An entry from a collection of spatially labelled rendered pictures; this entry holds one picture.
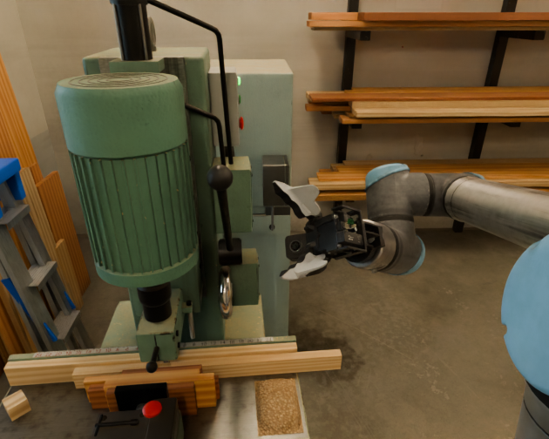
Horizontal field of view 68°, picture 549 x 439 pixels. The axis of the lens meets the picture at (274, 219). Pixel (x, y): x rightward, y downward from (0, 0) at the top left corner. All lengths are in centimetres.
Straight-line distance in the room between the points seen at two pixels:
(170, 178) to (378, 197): 42
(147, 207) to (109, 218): 6
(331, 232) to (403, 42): 248
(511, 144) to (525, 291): 321
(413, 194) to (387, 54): 224
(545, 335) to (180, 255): 52
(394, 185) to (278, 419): 50
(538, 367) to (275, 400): 58
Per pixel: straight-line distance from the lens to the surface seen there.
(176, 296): 88
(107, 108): 58
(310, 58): 292
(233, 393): 90
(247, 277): 96
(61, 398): 99
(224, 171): 53
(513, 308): 37
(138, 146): 59
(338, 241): 63
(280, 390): 87
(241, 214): 90
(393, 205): 82
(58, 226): 262
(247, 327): 119
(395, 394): 215
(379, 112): 249
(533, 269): 36
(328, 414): 202
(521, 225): 65
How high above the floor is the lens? 159
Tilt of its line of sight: 27 degrees down
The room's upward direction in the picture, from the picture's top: straight up
